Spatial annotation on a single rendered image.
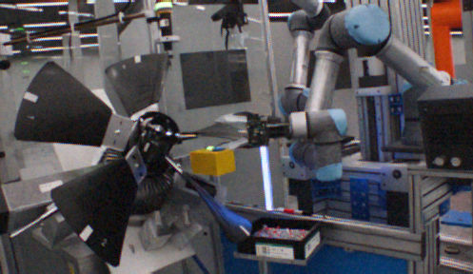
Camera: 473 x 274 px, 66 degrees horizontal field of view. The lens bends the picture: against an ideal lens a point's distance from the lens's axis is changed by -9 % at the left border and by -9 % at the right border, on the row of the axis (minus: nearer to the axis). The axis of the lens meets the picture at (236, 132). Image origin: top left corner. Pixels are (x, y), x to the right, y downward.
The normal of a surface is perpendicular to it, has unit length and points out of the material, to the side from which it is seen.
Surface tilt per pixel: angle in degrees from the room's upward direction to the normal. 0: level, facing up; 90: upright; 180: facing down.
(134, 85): 52
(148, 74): 47
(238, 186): 90
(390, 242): 90
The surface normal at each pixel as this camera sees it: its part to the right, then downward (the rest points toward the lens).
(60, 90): 0.35, -0.18
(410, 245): -0.71, 0.15
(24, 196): 0.46, -0.64
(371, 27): 0.22, 0.00
